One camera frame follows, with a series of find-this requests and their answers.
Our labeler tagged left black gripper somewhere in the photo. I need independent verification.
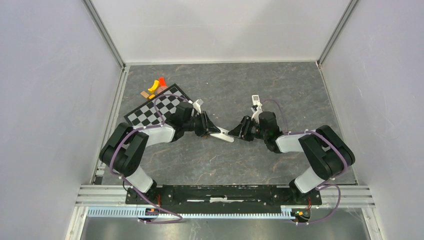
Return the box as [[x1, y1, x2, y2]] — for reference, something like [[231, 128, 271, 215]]
[[183, 111, 221, 138]]

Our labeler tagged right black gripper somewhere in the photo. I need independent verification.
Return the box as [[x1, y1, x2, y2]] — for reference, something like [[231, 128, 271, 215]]
[[227, 115, 268, 142]]

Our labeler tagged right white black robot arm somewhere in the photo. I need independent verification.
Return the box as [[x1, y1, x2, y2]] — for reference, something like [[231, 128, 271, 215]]
[[228, 111, 356, 204]]

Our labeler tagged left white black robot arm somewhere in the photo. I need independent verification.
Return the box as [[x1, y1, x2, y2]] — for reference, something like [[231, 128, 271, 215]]
[[99, 101, 221, 204]]

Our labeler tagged checkerboard calibration plate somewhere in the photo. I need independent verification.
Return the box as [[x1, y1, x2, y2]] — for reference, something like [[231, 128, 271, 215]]
[[124, 84, 192, 126]]

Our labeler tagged red toy block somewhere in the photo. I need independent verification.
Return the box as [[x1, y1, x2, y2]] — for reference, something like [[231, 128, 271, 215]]
[[158, 77, 168, 87]]

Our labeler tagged brown toy block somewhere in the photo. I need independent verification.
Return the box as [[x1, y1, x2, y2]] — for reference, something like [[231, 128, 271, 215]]
[[140, 91, 150, 99]]

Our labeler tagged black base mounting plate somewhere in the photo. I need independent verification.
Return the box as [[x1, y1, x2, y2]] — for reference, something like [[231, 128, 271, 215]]
[[125, 184, 323, 215]]

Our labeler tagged white slotted cable duct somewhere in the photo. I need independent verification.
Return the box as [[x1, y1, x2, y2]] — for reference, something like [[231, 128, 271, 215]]
[[87, 205, 306, 220]]

